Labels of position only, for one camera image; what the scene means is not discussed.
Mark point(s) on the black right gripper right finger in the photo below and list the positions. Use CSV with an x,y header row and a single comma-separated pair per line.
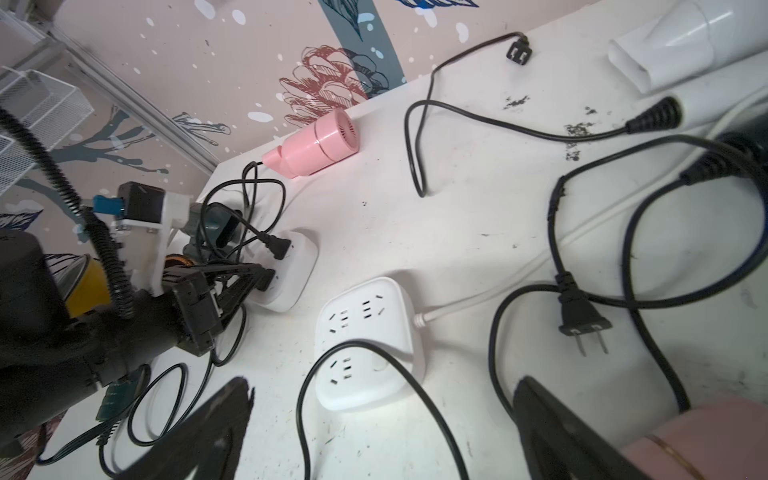
x,y
559,445

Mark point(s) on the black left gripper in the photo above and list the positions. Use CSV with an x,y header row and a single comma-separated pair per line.
x,y
206,311

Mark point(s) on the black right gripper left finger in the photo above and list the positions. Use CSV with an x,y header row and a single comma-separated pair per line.
x,y
207,445

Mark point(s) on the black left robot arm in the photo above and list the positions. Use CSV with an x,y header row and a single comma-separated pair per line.
x,y
50,360

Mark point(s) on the white power strip left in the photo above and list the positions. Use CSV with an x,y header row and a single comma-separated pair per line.
x,y
291,273

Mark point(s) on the white power strip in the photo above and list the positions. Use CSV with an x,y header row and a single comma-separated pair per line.
x,y
291,273
377,312

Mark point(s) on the dark green small hair dryer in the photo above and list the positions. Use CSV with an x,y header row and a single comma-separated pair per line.
x,y
213,236

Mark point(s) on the green copper long hair dryer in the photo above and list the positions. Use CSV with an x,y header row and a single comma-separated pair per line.
x,y
121,394

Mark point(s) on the white power strip right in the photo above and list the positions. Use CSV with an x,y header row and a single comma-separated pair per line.
x,y
377,312

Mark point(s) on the pink folding hair dryer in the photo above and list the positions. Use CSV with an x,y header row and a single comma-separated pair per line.
x,y
325,142

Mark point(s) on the yellow pot with glass lid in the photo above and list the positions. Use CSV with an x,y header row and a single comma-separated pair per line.
x,y
80,280

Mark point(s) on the dark green folding hair dryer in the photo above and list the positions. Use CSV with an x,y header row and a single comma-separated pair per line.
x,y
751,139

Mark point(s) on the white folding hair dryer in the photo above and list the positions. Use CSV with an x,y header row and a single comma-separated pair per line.
x,y
708,56

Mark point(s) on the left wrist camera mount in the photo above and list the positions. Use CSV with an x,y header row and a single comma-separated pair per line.
x,y
144,219

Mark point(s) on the white wire basket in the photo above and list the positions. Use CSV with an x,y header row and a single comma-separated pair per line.
x,y
49,107

